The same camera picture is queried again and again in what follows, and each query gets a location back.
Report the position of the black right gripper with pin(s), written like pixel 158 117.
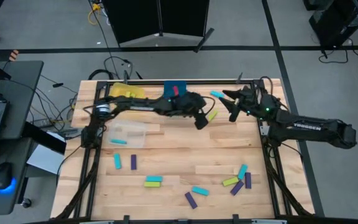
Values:
pixel 253 101

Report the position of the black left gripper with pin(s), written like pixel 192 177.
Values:
pixel 193 104

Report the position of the purple block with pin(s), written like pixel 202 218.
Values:
pixel 133 161
pixel 248 180
pixel 190 200
pixel 237 188

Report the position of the teal block with mouse face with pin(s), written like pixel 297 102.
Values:
pixel 154 178

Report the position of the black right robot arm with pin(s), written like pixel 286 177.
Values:
pixel 306 126

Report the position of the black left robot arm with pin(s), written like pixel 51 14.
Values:
pixel 141 107

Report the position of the pink block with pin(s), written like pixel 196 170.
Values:
pixel 176 90

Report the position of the blue plastic bin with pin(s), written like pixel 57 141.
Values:
pixel 169 88

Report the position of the silver mounting plate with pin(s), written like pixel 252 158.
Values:
pixel 263 129

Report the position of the clear plastic bin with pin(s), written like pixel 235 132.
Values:
pixel 129 132

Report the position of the yellow plastic bin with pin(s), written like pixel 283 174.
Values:
pixel 120 90

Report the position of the black folding divider screen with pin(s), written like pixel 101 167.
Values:
pixel 135 18

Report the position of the black equipment cart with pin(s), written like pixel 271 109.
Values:
pixel 340 18

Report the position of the grey power strip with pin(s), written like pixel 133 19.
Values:
pixel 43 123

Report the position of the dark grey desk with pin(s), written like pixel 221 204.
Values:
pixel 23 93

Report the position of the black caster wheel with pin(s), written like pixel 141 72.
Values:
pixel 26 203

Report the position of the black computer mouse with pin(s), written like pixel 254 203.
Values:
pixel 3 175

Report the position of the black aluminium table frame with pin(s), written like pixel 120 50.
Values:
pixel 216 82

